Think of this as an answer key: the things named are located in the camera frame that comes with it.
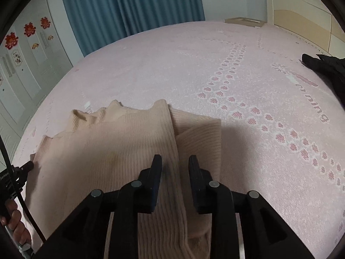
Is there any black jacket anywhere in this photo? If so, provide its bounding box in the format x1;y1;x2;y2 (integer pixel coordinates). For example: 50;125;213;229
301;53;345;103

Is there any cream wooden headboard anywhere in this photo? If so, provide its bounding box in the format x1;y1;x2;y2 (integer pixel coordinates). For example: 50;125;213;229
266;0;345;58

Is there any white wardrobe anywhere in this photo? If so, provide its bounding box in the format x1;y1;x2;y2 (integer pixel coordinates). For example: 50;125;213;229
0;0;74;152

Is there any person's left hand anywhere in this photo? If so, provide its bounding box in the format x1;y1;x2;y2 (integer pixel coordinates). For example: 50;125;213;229
0;200;32;246

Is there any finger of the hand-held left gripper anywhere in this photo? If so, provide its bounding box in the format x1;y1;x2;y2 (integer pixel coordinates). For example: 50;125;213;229
17;161;35;174

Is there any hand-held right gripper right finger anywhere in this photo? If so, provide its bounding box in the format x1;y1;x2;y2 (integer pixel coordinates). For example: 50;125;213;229
188;155;316;259

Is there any bed with pink bedspread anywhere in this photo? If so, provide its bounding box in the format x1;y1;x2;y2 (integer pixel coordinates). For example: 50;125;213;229
12;20;345;259

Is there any beige ribbed knit sweater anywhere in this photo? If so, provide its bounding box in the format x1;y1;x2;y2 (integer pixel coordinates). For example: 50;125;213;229
29;99;222;259

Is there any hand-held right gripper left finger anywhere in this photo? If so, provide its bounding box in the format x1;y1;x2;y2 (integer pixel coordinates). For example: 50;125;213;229
32;154;163;259

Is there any black cable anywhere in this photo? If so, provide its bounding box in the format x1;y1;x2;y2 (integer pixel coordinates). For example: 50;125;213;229
0;136;47;243

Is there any blue curtain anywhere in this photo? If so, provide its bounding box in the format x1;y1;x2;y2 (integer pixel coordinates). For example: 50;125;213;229
59;0;206;57

